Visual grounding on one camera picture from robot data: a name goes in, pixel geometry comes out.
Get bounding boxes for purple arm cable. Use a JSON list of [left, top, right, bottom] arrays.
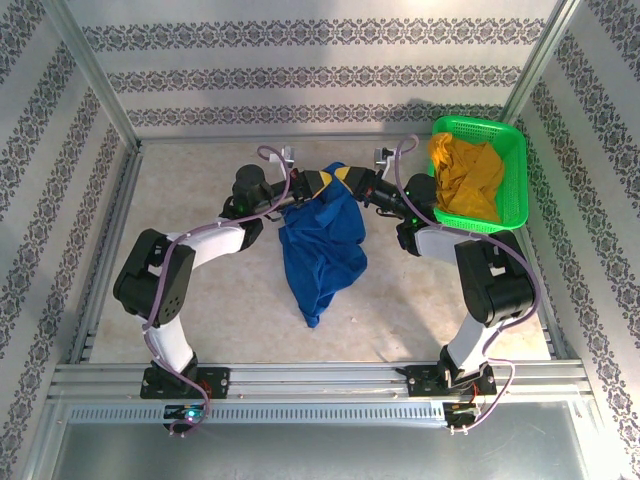
[[392, 133, 539, 436], [142, 144, 294, 437]]

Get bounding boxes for slotted metal cable duct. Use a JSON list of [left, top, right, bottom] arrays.
[[67, 401, 451, 427]]

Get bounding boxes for aluminium table end rail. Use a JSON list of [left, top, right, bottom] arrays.
[[137, 130, 436, 147]]

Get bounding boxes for blue printed t-shirt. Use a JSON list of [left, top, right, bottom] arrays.
[[277, 160, 369, 330]]

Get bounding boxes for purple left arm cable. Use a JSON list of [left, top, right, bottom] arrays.
[[142, 144, 294, 437]]

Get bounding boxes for green plastic basket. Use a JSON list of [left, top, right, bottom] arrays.
[[428, 114, 530, 235]]

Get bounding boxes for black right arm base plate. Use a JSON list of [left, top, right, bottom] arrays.
[[398, 363, 499, 399]]

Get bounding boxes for aluminium corner post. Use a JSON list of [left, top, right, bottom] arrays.
[[499, 0, 584, 124], [42, 0, 144, 151]]

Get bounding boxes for sheet metal shelf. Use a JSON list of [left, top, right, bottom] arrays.
[[29, 399, 601, 480]]

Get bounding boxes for orange cloth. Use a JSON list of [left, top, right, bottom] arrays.
[[427, 131, 506, 221]]

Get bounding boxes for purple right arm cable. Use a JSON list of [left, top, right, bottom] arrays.
[[392, 133, 539, 436]]

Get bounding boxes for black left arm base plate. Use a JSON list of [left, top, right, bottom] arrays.
[[139, 366, 232, 401]]

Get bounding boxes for aluminium table side rail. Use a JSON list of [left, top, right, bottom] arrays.
[[514, 229, 571, 361], [67, 142, 146, 365]]

